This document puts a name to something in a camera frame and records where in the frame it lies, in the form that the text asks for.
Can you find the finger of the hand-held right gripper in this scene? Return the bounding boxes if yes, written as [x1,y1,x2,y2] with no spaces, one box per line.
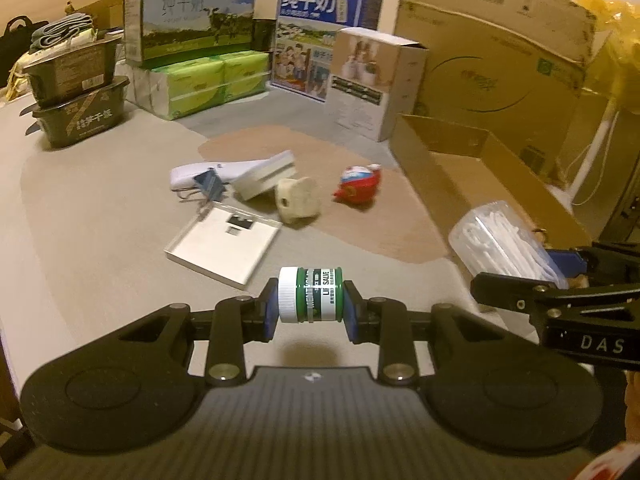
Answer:
[470,272,640,313]
[545,242,640,288]

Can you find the small dark box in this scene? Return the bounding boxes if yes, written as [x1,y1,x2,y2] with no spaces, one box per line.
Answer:
[251,17,277,52]

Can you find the brown cardboard box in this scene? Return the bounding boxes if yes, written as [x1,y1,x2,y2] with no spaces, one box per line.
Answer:
[65,0,126,41]

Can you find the white rectangular device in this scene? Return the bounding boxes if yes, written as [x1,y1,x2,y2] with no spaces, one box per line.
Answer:
[232,149,297,200]

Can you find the large cardboard box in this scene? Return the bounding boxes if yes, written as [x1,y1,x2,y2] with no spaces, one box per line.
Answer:
[392,0,613,191]

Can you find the black food container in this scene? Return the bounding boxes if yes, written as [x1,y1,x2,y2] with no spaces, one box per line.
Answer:
[22,37,122,108]
[31,76,132,150]

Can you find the blue milk carton box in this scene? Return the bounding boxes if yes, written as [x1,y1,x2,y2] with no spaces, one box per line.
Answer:
[270,0,385,105]

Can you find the black bag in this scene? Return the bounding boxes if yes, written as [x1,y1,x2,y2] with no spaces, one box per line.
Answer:
[0,17,48,88]

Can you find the blue binder clip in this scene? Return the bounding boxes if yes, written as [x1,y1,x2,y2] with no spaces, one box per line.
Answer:
[177,169,227,206]

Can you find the yellow plastic bag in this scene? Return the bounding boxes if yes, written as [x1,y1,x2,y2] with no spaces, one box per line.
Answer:
[575,0,640,101]

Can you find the white fan stand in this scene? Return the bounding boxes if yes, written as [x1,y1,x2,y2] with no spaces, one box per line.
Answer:
[570,100,618,206]

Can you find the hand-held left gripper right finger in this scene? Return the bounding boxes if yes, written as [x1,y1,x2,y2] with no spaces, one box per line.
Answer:
[344,280,503,386]

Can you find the cream bread-shaped toy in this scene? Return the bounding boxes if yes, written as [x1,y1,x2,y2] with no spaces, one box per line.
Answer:
[275,177,321,224]

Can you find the white case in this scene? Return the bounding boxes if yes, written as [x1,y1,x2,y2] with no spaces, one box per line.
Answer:
[164,202,283,291]

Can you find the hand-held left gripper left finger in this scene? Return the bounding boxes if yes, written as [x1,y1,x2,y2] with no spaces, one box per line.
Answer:
[120,280,280,387]

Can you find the green tissue pack bundle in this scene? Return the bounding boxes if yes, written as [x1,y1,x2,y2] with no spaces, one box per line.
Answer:
[129,50,271,122]

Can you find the green milk carton box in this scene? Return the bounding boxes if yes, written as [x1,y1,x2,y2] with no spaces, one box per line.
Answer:
[122,0,261,65]

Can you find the person's right forearm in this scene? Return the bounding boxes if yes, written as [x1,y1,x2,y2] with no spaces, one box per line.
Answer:
[582,440,640,480]

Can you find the white box with photo print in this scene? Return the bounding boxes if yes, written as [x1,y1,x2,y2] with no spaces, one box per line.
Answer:
[324,27,430,143]

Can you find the white stick device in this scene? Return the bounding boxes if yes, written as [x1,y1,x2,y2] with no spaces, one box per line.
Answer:
[169,159,271,193]

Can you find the folded cloths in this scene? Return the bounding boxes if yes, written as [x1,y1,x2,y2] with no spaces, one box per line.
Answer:
[30,14,108,53]

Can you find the shallow cardboard box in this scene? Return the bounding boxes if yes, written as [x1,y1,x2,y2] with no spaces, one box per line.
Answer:
[390,112,593,281]

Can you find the red toy figure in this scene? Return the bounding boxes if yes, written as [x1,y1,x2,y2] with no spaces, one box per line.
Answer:
[332,162,385,206]

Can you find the green jar with white lid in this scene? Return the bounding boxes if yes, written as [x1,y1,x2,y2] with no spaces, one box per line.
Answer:
[278,265,346,324]

